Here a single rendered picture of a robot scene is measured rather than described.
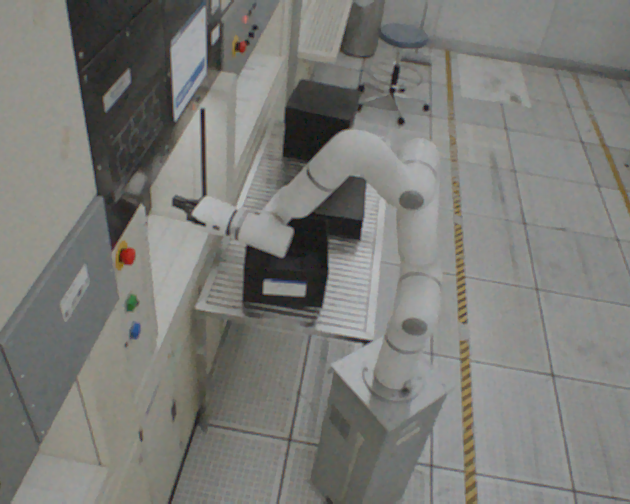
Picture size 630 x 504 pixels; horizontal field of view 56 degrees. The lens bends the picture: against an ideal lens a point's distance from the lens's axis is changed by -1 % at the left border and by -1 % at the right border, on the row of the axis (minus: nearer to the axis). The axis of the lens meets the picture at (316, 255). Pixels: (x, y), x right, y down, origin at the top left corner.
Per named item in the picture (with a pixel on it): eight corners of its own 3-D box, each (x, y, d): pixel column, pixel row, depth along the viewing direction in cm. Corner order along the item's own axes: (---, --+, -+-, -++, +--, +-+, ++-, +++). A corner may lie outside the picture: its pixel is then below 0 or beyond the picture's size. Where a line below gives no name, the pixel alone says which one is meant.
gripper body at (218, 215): (227, 245, 159) (188, 230, 160) (240, 224, 167) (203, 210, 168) (231, 223, 155) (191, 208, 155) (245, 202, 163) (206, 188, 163)
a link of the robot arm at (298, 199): (321, 140, 152) (258, 208, 171) (304, 172, 140) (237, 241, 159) (348, 162, 154) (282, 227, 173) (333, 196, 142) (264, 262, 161)
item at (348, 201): (361, 241, 233) (366, 215, 224) (285, 230, 233) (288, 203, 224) (364, 196, 255) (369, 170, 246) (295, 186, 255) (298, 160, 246)
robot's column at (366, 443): (405, 499, 237) (455, 387, 186) (351, 539, 223) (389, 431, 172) (360, 446, 253) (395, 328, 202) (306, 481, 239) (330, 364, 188)
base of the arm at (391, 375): (435, 383, 187) (450, 345, 174) (390, 412, 177) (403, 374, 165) (394, 342, 197) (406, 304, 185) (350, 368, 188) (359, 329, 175)
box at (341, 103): (342, 170, 267) (350, 120, 250) (280, 157, 270) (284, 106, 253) (353, 138, 288) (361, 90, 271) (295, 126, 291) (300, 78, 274)
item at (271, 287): (241, 303, 203) (242, 266, 191) (248, 248, 223) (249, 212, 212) (323, 309, 205) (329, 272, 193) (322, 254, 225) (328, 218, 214)
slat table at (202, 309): (342, 457, 248) (373, 340, 197) (200, 431, 250) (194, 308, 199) (366, 252, 344) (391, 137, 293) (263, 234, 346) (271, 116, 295)
